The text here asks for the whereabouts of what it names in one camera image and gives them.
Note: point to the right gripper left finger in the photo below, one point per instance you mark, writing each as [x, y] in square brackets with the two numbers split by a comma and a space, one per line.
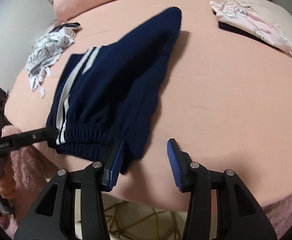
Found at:
[52, 214]

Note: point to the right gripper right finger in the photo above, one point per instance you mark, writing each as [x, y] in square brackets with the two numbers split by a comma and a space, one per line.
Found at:
[239, 216]

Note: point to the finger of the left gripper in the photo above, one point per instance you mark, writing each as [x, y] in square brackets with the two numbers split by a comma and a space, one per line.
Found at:
[30, 137]

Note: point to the navy blue striped shorts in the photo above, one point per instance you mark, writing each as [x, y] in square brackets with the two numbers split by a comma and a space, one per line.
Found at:
[109, 93]

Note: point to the person left hand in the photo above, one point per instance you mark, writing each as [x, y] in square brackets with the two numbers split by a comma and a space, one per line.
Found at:
[7, 181]

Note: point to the white grey patterned garment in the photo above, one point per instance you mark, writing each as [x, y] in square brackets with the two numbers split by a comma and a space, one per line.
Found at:
[45, 53]

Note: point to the pink bed sheet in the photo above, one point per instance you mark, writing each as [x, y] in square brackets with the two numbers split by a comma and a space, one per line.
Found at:
[227, 101]

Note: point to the pink folded printed garment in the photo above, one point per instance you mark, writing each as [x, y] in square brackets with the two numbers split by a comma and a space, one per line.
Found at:
[233, 17]

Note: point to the gold wire basket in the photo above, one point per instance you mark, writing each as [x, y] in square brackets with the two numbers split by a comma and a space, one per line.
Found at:
[131, 221]

